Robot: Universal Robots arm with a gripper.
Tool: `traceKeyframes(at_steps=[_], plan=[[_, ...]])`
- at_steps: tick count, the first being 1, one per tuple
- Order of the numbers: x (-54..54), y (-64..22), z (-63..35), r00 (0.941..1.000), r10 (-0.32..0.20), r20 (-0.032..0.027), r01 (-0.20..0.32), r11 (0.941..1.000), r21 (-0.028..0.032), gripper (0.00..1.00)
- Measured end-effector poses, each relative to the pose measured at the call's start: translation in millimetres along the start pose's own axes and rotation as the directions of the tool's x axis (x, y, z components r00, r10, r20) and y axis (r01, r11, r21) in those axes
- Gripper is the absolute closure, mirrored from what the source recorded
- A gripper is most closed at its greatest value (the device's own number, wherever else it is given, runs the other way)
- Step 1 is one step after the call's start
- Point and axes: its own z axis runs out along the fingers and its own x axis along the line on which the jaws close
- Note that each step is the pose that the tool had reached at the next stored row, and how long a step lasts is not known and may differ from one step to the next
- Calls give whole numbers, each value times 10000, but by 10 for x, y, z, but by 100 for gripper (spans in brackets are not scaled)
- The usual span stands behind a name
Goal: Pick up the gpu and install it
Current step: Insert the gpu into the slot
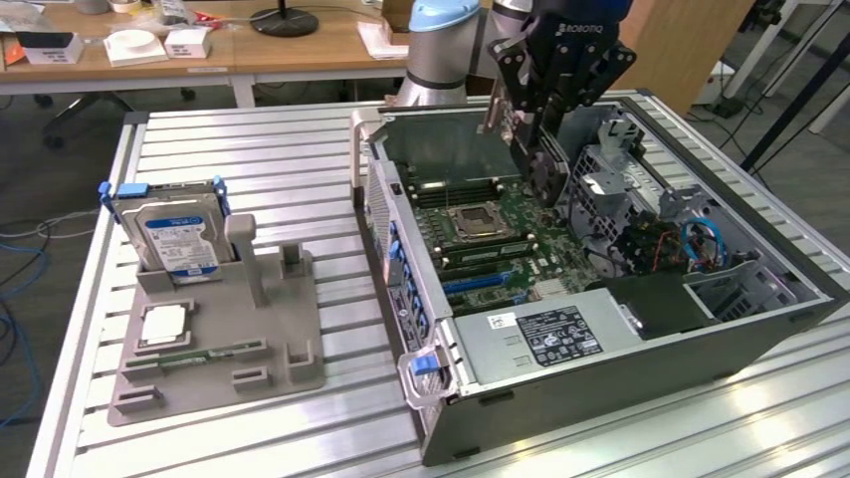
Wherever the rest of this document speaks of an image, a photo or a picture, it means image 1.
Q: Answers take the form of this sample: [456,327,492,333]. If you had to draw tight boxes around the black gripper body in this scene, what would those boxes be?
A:
[527,0,632,111]

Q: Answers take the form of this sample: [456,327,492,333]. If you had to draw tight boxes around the wooden cabinet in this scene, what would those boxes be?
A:
[616,0,758,117]

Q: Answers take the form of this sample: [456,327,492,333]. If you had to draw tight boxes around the brown cardboard box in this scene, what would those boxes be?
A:
[381,0,417,34]

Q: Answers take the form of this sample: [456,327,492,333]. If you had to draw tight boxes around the white paper stack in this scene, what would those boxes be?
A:
[356,19,412,62]

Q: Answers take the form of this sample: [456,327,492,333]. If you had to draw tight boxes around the black floor power box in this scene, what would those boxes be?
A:
[712,97,748,120]

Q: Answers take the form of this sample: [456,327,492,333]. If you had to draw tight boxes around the metal disk bay cage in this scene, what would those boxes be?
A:
[569,143,669,240]

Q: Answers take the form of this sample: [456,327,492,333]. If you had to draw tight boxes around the black stand pole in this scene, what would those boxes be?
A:
[739,49,850,173]

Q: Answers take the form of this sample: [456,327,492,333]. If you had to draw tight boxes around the silver CPU socket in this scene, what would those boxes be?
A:
[443,201,517,245]

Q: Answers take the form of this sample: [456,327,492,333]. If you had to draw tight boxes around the black lamp base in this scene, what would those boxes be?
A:
[248,0,321,39]

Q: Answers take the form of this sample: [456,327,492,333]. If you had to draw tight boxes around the green motherboard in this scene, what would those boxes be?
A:
[397,171,612,318]

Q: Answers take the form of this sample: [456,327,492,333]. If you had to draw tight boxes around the black expansion slot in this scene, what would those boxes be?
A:
[439,262,509,282]

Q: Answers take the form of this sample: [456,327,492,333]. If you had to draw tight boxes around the blue expansion slot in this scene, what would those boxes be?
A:
[440,271,517,296]

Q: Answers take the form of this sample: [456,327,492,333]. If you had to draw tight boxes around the black plastic shroud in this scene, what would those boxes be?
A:
[603,272,722,341]

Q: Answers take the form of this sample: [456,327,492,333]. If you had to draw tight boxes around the small white box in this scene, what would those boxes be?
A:
[161,28,212,60]

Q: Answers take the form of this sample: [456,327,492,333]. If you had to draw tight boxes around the white square stand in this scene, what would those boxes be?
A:
[104,28,168,69]

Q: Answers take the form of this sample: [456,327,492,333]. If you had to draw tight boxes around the grey power supply unit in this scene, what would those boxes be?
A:
[440,288,645,394]

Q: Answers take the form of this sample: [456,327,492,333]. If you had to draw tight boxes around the wooden desk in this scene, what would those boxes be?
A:
[0,0,599,96]

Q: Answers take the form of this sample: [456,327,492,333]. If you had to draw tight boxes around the black open PC case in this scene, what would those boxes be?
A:
[349,97,850,468]

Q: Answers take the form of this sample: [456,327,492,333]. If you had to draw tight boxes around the grey parts rack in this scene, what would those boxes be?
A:
[106,213,328,427]

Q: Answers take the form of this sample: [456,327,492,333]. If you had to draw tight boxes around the white box black top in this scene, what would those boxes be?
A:
[16,30,85,66]

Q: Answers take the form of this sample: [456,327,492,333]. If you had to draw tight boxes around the black office chair base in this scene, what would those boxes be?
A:
[32,89,141,150]

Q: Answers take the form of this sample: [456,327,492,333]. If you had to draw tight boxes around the silver CPU chip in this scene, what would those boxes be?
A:
[140,306,193,346]

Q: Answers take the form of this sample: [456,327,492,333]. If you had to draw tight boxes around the green RAM stick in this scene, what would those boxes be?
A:
[129,342,266,372]

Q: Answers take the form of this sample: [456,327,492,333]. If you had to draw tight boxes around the white table frame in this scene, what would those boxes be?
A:
[719,0,850,101]

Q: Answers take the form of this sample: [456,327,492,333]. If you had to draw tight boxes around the red wire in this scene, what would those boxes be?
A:
[649,228,669,273]

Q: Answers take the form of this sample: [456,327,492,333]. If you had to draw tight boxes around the blue wire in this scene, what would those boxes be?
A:
[677,216,731,274]

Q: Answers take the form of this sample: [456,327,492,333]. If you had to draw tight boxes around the hard disk with blue bracket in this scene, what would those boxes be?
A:
[97,174,237,285]

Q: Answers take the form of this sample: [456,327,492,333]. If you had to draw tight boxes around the white floor cable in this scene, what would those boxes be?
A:
[0,211,98,240]

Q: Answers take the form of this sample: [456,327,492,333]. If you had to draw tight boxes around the blue floor cable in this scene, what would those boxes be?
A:
[0,238,52,429]

